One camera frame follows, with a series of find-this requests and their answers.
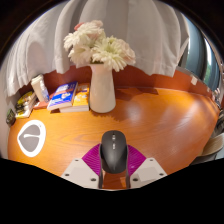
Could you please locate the yellow and white book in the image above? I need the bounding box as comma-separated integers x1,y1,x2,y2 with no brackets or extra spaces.
15,108,36,119

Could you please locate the cream tumbler with lid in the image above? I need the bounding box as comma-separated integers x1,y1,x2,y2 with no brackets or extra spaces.
30,73,46,103

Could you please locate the yellow and black book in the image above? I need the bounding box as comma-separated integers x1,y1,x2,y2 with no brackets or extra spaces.
16,90,36,106

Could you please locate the white curtain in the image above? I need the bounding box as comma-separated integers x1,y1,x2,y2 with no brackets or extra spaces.
3,0,191,98

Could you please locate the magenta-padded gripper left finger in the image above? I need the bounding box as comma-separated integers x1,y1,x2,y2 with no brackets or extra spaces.
60,143,104,190

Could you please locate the white and pink flower bouquet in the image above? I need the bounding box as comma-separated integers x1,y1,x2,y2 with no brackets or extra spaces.
63,19,137,73

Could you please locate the dark cover book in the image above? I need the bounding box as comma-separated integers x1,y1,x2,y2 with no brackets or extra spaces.
15,99,37,109
14,103,37,114

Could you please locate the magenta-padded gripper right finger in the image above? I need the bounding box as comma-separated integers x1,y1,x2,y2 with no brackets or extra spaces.
125,144,168,189

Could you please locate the white and grey mouse pad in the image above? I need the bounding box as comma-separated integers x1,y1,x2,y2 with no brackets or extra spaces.
16,119,47,158

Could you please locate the cream ceramic vase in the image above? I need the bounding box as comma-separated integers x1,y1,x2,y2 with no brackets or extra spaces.
88,63,117,114

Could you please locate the red-brown book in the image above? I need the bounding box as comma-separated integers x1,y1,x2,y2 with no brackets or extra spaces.
33,99,50,110

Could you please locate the blue cover book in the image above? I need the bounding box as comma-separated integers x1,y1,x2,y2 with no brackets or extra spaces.
46,81,79,112

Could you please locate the orange cover book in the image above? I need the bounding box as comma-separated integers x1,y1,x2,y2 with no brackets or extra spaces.
59,83,91,114

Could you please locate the dark window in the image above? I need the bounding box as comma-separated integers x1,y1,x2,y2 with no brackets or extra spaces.
179,19,224,98

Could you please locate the black computer mouse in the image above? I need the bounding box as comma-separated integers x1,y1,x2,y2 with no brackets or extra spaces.
99,129,129,174

